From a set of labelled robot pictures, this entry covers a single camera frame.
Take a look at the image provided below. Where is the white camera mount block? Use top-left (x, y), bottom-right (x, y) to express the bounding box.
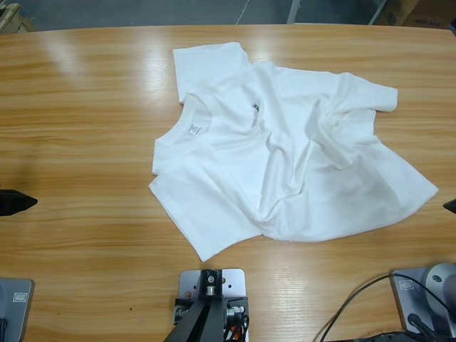
top-left (177, 269), bottom-right (249, 342)

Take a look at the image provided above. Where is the black plug with cable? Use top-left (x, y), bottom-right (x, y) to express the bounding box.
top-left (407, 312), bottom-right (441, 338)

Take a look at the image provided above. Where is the white t-shirt with black logo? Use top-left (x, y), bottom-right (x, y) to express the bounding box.
top-left (148, 41), bottom-right (439, 263)

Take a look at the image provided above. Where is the thin white floor cable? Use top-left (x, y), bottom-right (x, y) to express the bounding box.
top-left (237, 0), bottom-right (251, 24)

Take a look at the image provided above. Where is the white metal frame leg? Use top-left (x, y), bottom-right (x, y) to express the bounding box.
top-left (286, 0), bottom-right (304, 24)
top-left (368, 0), bottom-right (389, 26)

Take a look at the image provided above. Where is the wooden pallet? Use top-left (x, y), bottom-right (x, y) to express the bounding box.
top-left (0, 2), bottom-right (35, 35)

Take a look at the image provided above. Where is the tan cardboard box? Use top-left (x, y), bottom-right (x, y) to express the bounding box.
top-left (377, 0), bottom-right (421, 26)

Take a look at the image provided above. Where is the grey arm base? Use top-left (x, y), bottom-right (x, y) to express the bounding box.
top-left (390, 262), bottom-right (456, 338)
top-left (0, 279), bottom-right (36, 342)

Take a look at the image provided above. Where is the dark camera post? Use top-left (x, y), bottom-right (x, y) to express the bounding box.
top-left (166, 269), bottom-right (229, 342)

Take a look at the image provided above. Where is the long black base cable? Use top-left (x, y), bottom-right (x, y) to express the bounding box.
top-left (318, 272), bottom-right (456, 342)

